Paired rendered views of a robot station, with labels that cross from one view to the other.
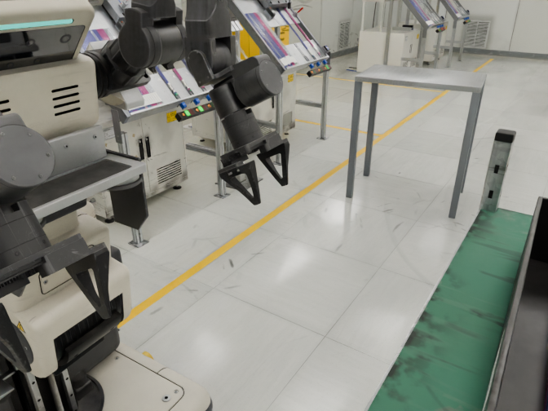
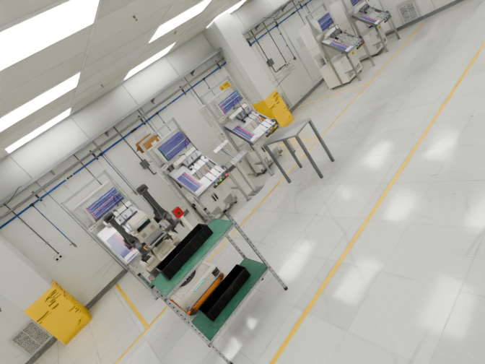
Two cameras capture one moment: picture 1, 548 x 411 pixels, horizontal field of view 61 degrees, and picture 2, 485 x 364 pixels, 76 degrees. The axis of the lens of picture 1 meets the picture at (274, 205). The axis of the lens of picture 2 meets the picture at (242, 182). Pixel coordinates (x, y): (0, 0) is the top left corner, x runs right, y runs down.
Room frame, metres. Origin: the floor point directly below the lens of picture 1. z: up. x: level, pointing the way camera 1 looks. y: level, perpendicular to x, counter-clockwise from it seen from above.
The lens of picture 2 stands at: (-1.57, -2.32, 2.12)
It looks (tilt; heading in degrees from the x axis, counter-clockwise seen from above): 19 degrees down; 30
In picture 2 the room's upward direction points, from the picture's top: 36 degrees counter-clockwise
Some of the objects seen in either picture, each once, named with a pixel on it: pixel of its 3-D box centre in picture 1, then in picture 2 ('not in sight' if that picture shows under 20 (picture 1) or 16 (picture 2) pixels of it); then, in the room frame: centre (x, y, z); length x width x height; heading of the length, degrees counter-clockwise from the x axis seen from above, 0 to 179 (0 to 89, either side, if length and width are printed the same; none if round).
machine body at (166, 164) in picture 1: (112, 151); (209, 200); (2.85, 1.06, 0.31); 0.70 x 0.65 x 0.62; 147
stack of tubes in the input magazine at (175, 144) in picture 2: not in sight; (173, 146); (2.84, 0.93, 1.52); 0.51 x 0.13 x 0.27; 147
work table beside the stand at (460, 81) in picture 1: (413, 138); (298, 152); (2.85, -0.90, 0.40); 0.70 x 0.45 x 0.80; 64
